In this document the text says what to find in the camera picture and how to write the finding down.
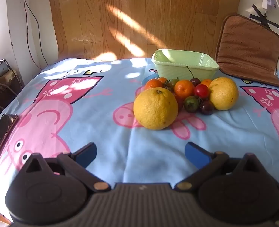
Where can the black power adapter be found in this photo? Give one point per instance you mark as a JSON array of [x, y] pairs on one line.
[[2, 67]]

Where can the wood-pattern vinyl sheet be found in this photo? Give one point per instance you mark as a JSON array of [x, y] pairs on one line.
[[130, 19]]

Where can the small red tomato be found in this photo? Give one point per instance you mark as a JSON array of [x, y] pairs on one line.
[[201, 91]]

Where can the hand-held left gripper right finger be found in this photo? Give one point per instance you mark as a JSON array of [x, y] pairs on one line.
[[196, 155]]

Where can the brown seat cushion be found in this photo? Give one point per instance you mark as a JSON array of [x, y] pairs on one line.
[[246, 49]]

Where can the black smartphone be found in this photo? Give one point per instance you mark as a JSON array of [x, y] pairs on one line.
[[1, 136]]

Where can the dark red tomato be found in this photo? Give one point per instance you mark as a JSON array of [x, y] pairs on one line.
[[195, 81]]

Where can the orange tangerine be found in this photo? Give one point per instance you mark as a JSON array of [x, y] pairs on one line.
[[153, 84], [183, 88]]

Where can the black tape cross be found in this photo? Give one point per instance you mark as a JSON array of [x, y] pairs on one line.
[[265, 19]]

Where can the green tomato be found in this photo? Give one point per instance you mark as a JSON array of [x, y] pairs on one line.
[[191, 104]]

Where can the light green plastic basket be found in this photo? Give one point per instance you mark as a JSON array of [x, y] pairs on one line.
[[177, 69]]

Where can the blue cartoon pig blanket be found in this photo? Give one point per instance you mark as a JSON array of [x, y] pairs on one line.
[[87, 113]]

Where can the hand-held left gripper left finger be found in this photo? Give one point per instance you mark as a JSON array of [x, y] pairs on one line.
[[86, 155]]

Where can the large yellow citrus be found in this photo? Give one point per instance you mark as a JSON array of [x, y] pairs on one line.
[[155, 108], [224, 94]]

